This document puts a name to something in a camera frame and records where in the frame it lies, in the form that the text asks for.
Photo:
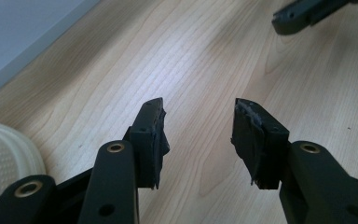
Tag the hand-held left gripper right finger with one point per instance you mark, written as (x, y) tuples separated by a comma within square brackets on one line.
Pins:
[(261, 149)]

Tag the beige perforated clog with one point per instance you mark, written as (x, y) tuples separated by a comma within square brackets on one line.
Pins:
[(0, 155)]

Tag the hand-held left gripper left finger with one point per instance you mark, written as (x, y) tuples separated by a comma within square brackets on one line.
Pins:
[(147, 146)]

